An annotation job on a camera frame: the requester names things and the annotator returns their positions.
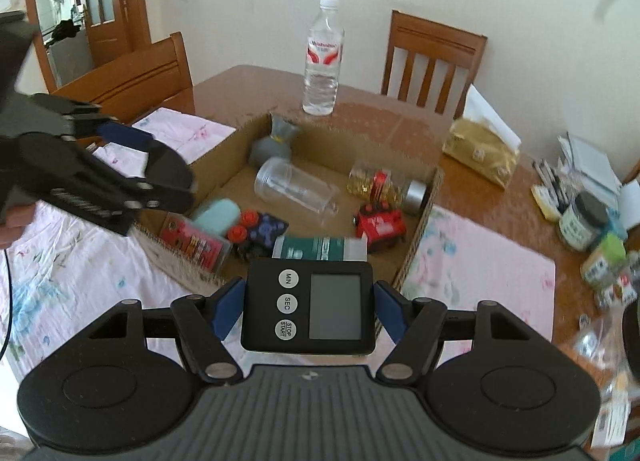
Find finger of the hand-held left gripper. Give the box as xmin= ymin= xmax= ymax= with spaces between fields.
xmin=102 ymin=174 xmax=166 ymax=215
xmin=32 ymin=92 xmax=153 ymax=154

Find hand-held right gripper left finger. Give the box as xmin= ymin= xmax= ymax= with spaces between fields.
xmin=87 ymin=277 xmax=248 ymax=384

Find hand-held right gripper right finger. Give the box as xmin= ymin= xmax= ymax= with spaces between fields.
xmin=372 ymin=282 xmax=541 ymax=384

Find black digital timer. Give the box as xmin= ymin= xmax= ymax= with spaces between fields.
xmin=241 ymin=257 xmax=376 ymax=356

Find light blue oval case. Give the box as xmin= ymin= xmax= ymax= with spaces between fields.
xmin=192 ymin=198 xmax=243 ymax=242

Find black cube toy red wheels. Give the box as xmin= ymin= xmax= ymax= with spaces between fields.
xmin=227 ymin=211 xmax=291 ymax=259

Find dark green small box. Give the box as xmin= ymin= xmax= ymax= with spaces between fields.
xmin=272 ymin=236 xmax=368 ymax=262

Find silver-capped capsule bottle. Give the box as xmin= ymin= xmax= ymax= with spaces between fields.
xmin=347 ymin=161 xmax=428 ymax=216

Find grey animal toy figure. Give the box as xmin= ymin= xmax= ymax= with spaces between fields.
xmin=250 ymin=114 xmax=303 ymax=168

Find cardboard box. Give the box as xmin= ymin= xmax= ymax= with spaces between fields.
xmin=132 ymin=111 xmax=446 ymax=292

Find person's left hand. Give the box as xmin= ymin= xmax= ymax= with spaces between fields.
xmin=0 ymin=202 xmax=39 ymax=250

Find red toy car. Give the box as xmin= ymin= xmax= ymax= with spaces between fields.
xmin=356 ymin=201 xmax=406 ymax=252

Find clear plastic jar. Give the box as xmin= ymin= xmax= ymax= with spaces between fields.
xmin=254 ymin=157 xmax=341 ymax=216

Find gold tissue packet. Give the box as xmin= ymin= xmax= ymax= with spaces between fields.
xmin=442 ymin=118 xmax=521 ymax=189

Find yellow sponge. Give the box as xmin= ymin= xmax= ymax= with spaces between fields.
xmin=532 ymin=185 xmax=561 ymax=221

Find clear plastic water bottle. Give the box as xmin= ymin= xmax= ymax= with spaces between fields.
xmin=301 ymin=0 xmax=346 ymax=117

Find bundle of pens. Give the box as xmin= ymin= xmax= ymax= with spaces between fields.
xmin=532 ymin=158 xmax=572 ymax=214

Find clear plastic bag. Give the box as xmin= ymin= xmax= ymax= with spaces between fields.
xmin=560 ymin=311 xmax=640 ymax=447

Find black-lidded glass jar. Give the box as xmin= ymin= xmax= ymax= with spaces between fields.
xmin=557 ymin=191 xmax=608 ymax=252

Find green-lidded jar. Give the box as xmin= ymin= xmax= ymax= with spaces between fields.
xmin=580 ymin=233 xmax=628 ymax=289

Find white paper sheet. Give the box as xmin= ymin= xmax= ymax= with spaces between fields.
xmin=452 ymin=84 xmax=521 ymax=147

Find stack of white papers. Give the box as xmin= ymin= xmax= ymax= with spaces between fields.
xmin=557 ymin=134 xmax=623 ymax=194

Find wooden slat-back chair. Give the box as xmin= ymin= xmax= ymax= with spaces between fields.
xmin=381 ymin=10 xmax=488 ymax=119

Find black cable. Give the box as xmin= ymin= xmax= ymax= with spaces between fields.
xmin=0 ymin=247 xmax=14 ymax=359

